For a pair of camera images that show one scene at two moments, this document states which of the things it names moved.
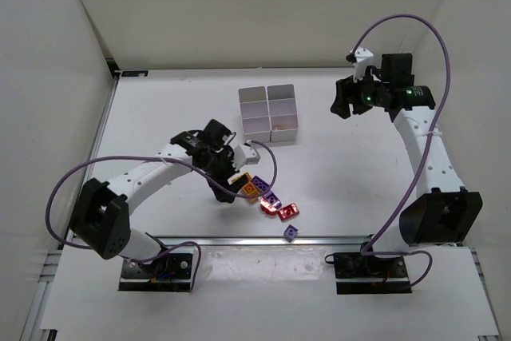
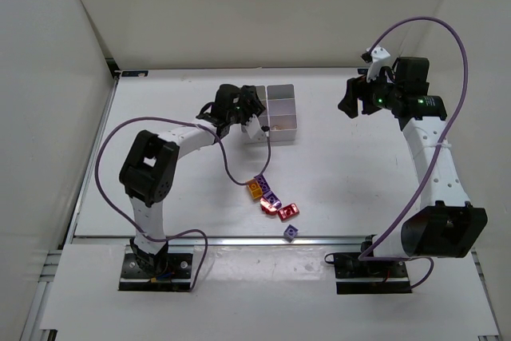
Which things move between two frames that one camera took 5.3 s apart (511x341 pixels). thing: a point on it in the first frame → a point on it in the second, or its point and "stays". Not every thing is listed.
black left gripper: [219, 176] → [250, 105]
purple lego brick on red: [273, 199] stays
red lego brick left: [267, 208] stays
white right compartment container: [283, 113] stays
